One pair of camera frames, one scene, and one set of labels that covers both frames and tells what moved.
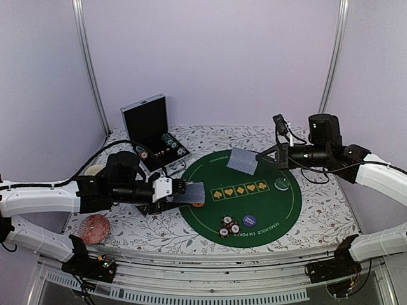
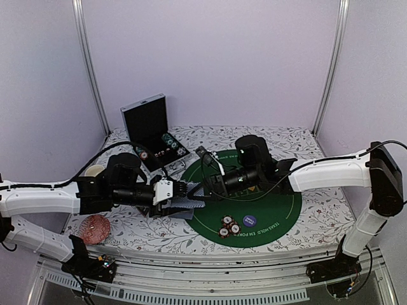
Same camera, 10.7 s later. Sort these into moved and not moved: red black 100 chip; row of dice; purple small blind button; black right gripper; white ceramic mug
Moved: black right gripper
Not moved: purple small blind button; row of dice; red black 100 chip; white ceramic mug
